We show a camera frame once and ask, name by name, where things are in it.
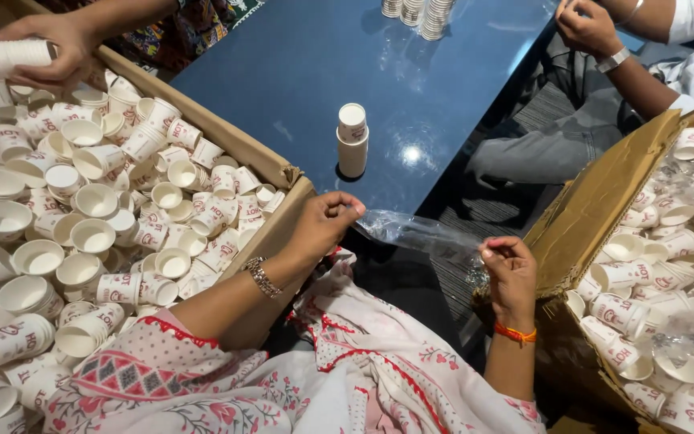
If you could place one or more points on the person's left hand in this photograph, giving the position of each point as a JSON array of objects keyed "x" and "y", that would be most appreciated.
[{"x": 317, "y": 232}]

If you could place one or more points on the person's right hand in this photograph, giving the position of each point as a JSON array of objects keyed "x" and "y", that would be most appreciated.
[{"x": 514, "y": 283}]

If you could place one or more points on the clear plastic sleeve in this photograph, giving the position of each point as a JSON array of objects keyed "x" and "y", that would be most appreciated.
[{"x": 419, "y": 235}]

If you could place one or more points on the orange thread wristband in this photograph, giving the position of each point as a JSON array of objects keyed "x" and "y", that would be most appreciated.
[{"x": 514, "y": 333}]

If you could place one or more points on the short upright paper cup stack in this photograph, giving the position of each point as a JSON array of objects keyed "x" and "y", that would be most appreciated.
[{"x": 353, "y": 144}]

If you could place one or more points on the torn open cardboard box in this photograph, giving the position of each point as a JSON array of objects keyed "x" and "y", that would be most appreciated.
[{"x": 588, "y": 217}]

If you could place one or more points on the long open cardboard box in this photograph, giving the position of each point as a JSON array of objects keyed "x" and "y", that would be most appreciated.
[{"x": 244, "y": 150}]

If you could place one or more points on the small pile of paper cups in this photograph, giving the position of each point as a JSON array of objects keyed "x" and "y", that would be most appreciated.
[{"x": 654, "y": 283}]

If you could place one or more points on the white floral patterned garment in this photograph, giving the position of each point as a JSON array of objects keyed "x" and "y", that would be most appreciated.
[{"x": 335, "y": 374}]

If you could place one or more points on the crumpled clear plastic wrap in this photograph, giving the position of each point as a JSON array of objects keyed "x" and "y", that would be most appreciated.
[
  {"x": 693, "y": 187},
  {"x": 690, "y": 334}
]

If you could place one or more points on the large pile of paper cups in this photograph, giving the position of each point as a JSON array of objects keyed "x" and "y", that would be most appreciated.
[{"x": 82, "y": 229}]

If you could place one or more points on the tall paper cup stack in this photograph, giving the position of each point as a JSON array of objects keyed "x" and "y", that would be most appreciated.
[
  {"x": 411, "y": 12},
  {"x": 436, "y": 21},
  {"x": 391, "y": 7}
]

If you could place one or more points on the silver wristwatch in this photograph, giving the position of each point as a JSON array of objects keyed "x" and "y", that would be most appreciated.
[{"x": 613, "y": 60}]

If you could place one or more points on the thin metal bangle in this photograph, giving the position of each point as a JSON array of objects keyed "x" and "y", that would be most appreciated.
[{"x": 633, "y": 11}]

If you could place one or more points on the long horizontal paper cup stack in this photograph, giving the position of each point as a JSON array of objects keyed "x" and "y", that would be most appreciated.
[{"x": 3, "y": 57}]

